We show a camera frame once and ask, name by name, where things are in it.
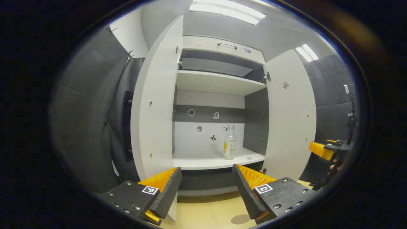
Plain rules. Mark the ceiling light panel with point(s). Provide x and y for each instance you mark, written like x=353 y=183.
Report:
x=306 y=52
x=227 y=11

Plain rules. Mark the white cabinet door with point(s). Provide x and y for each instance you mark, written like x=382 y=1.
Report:
x=289 y=127
x=155 y=95

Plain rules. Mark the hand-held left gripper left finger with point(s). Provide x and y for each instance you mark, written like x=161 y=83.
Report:
x=170 y=194

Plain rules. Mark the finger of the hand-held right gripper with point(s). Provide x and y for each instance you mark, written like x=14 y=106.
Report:
x=321 y=151

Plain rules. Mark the clear glass bottle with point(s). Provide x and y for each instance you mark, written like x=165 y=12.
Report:
x=229 y=146

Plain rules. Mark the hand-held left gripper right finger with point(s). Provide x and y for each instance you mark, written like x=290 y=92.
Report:
x=244 y=194

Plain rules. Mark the brown round coaster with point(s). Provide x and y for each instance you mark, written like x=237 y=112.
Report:
x=240 y=219

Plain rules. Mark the black backdrop cloth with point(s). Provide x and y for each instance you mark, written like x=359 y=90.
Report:
x=89 y=111

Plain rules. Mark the black tripod stand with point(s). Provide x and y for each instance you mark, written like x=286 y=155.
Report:
x=351 y=121

